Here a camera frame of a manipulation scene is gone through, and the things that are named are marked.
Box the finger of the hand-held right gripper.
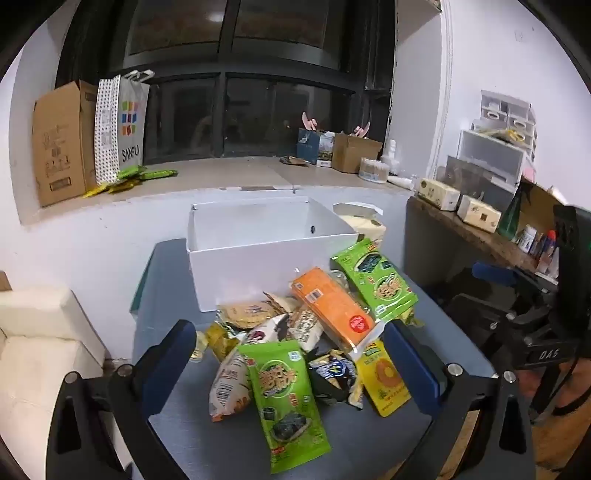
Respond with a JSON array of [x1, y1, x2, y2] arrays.
[[471, 261, 527, 291], [441, 293, 532, 344]]

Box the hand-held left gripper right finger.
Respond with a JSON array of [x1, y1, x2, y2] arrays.
[[382, 320, 539, 480]]

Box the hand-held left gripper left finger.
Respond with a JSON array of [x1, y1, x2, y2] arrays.
[[45, 318, 199, 480]]

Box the black potato chips bag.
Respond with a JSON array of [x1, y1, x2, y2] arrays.
[[307, 350, 366, 410]]

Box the green seaweed snack packet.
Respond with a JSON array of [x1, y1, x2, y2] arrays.
[[238, 339, 333, 474], [332, 237, 419, 325]]

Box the white box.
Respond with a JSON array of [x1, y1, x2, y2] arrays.
[[187, 196, 361, 313]]

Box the wooden side desk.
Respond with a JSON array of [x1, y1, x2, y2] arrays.
[[405, 196, 561, 296]]

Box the red blue bottle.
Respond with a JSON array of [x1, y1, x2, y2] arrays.
[[538, 230, 558, 274]]

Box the yellow green snack packet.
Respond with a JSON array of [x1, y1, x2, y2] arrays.
[[194, 320, 242, 365]]

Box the dark green bag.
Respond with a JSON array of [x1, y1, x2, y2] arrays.
[[497, 185, 527, 241]]

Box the white red snack packet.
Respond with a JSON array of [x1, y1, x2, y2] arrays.
[[209, 314, 290, 423]]

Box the orange snack packet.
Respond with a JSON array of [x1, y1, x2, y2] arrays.
[[290, 267, 378, 350]]

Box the cream snack packet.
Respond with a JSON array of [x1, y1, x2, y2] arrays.
[[285, 307, 325, 354]]

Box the clear storage drawer box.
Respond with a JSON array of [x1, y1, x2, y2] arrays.
[[456, 129, 528, 186]]

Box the white sofa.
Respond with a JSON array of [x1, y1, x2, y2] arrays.
[[0, 285, 108, 467]]

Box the cotton swab box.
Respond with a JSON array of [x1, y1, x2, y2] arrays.
[[359, 157, 391, 184]]

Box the white small drawer unit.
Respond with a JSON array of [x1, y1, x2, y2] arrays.
[[477, 90, 539, 155]]

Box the yellow green flat packets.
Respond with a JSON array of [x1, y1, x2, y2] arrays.
[[82, 178, 140, 198]]

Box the small cardboard box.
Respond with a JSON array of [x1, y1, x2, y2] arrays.
[[331, 133, 384, 174]]

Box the blue printed box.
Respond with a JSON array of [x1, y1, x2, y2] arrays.
[[295, 128, 336, 167]]

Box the white shopping bag coloured squares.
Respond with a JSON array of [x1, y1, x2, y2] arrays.
[[93, 69, 151, 186]]

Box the large cardboard box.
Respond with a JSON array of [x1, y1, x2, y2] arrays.
[[31, 80, 100, 208]]

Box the dark window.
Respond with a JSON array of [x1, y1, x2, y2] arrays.
[[58, 0, 399, 163]]

